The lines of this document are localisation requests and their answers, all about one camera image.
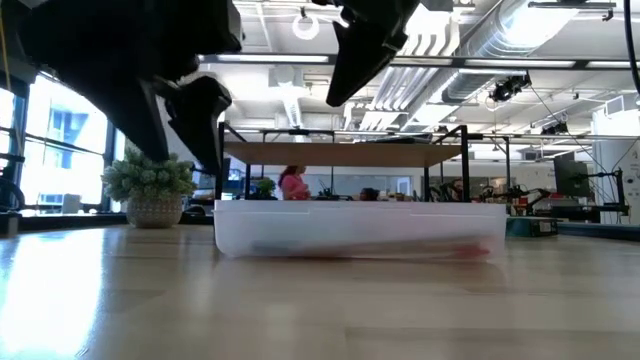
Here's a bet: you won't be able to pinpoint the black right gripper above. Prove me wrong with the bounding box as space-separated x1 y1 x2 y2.
312 0 455 108

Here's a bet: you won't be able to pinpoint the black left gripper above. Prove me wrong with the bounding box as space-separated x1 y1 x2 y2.
14 0 244 176

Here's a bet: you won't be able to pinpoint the long ceiling light track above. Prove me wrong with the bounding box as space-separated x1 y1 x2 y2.
199 52 640 71

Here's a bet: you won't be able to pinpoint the green succulent in white pot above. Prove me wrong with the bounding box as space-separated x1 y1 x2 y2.
101 147 198 230

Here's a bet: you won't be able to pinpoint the round white ceiling lamp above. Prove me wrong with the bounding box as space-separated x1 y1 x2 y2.
292 12 321 41

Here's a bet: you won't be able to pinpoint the wooden shelf riser black legs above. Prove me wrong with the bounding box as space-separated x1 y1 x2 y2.
217 122 471 204

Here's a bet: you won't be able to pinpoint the clear pencil case pink lid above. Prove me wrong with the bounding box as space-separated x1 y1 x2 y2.
212 199 508 260

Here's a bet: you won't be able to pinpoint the black computer monitor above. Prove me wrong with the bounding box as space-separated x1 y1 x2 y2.
553 152 592 199

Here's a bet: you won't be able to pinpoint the black aluminium table frame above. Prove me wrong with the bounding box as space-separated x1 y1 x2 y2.
0 209 640 242

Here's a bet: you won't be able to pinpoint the silver ventilation duct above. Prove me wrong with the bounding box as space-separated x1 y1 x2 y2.
439 0 581 104

